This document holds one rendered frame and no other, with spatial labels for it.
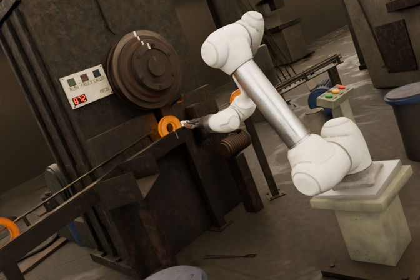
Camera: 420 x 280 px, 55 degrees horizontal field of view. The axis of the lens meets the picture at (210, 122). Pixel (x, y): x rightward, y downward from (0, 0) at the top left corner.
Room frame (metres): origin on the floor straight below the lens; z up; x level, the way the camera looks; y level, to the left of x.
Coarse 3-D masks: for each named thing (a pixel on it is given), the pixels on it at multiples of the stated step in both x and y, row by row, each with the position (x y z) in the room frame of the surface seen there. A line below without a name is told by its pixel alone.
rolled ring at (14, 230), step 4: (0, 220) 1.80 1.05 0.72; (4, 220) 1.81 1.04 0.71; (8, 220) 1.82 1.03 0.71; (0, 224) 1.80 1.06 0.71; (4, 224) 1.80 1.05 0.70; (8, 224) 1.81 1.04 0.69; (12, 224) 1.82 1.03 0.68; (8, 228) 1.82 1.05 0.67; (12, 228) 1.82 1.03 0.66; (16, 228) 1.83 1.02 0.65; (12, 232) 1.81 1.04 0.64; (16, 232) 1.82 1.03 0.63; (12, 236) 1.81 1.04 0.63
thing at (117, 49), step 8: (136, 32) 2.44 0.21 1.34; (144, 32) 2.47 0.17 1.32; (152, 32) 2.51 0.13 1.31; (120, 40) 2.37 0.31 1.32; (128, 40) 2.40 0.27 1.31; (120, 48) 2.35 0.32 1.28; (112, 56) 2.32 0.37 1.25; (176, 56) 2.57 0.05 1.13; (112, 64) 2.30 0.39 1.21; (112, 72) 2.32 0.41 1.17; (112, 80) 2.34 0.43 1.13; (120, 80) 2.30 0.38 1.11; (120, 88) 2.29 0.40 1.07; (176, 88) 2.52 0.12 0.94; (128, 96) 2.31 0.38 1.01; (136, 104) 2.33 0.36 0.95; (144, 104) 2.36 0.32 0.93; (152, 104) 2.39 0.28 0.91; (160, 104) 2.42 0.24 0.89
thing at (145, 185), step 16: (144, 160) 2.01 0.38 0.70; (112, 176) 1.96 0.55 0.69; (128, 176) 1.76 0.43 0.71; (144, 176) 2.02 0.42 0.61; (112, 192) 1.79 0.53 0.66; (128, 192) 1.77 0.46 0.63; (144, 192) 1.82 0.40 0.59; (112, 208) 1.80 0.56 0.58; (144, 208) 1.89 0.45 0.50; (144, 224) 1.90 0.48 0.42; (160, 224) 1.94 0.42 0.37; (160, 240) 1.89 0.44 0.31; (160, 256) 1.90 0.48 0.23
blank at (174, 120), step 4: (164, 116) 2.47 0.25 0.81; (168, 116) 2.45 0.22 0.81; (172, 116) 2.47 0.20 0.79; (164, 120) 2.43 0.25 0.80; (168, 120) 2.45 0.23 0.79; (172, 120) 2.47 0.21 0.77; (176, 120) 2.48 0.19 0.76; (160, 124) 2.42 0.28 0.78; (164, 124) 2.43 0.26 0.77; (172, 124) 2.48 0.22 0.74; (176, 124) 2.47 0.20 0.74; (180, 124) 2.49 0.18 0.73; (160, 128) 2.41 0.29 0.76; (164, 128) 2.42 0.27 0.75; (176, 128) 2.47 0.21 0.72; (160, 132) 2.42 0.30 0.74; (164, 132) 2.41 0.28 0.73; (168, 132) 2.43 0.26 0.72
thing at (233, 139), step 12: (240, 132) 2.56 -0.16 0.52; (228, 144) 2.46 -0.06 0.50; (240, 144) 2.50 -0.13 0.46; (228, 156) 2.47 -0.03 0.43; (240, 156) 2.50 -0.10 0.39; (240, 168) 2.47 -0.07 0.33; (240, 180) 2.50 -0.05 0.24; (252, 180) 2.51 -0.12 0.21; (240, 192) 2.54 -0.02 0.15; (252, 192) 2.49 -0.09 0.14; (252, 204) 2.48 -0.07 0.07
